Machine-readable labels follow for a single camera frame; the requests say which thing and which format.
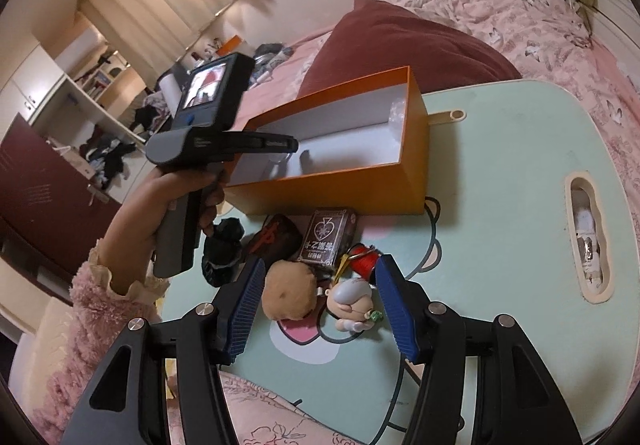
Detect black fabric bundle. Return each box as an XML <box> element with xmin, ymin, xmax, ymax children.
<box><xmin>201</xmin><ymin>218</ymin><xmax>244</xmax><ymax>288</ymax></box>

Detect tan plush ball toy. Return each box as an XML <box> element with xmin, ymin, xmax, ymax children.
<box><xmin>262</xmin><ymin>260</ymin><xmax>318</xmax><ymax>321</ymax></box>

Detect pink fluffy sleeve forearm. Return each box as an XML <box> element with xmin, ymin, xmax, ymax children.
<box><xmin>30</xmin><ymin>240</ymin><xmax>169</xmax><ymax>444</ymax></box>

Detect left hand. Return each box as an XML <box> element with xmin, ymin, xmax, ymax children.
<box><xmin>98</xmin><ymin>169</ymin><xmax>224</xmax><ymax>295</ymax></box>

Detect white rolled tube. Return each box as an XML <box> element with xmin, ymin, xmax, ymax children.
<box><xmin>157</xmin><ymin>72</ymin><xmax>186</xmax><ymax>117</ymax></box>

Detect orange box on shelf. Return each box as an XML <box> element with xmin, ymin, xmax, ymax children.
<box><xmin>216</xmin><ymin>36</ymin><xmax>242</xmax><ymax>56</ymax></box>

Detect grey clothes on bed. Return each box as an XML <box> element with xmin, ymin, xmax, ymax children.
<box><xmin>250</xmin><ymin>43</ymin><xmax>294</xmax><ymax>86</ymax></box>

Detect dark red patterned box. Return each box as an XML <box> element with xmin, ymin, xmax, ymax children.
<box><xmin>244</xmin><ymin>214</ymin><xmax>303</xmax><ymax>266</ymax></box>

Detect bald figurine doll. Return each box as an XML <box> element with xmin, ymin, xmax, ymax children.
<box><xmin>324</xmin><ymin>278</ymin><xmax>383</xmax><ymax>333</ymax></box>

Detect orange cardboard box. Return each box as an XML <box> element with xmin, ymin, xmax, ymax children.
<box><xmin>226</xmin><ymin>66</ymin><xmax>428</xmax><ymax>216</ymax></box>

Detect brown playing card box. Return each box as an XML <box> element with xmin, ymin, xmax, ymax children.
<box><xmin>297</xmin><ymin>208</ymin><xmax>358</xmax><ymax>272</ymax></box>

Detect maroon pillow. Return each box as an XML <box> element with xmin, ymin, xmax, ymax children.
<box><xmin>298</xmin><ymin>0</ymin><xmax>522</xmax><ymax>96</ymax></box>

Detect red thread spool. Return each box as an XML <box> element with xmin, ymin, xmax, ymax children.
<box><xmin>347</xmin><ymin>243</ymin><xmax>382</xmax><ymax>285</ymax></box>

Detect pink floral quilt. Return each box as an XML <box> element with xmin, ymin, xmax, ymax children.
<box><xmin>382</xmin><ymin>0</ymin><xmax>639</xmax><ymax>181</ymax></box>

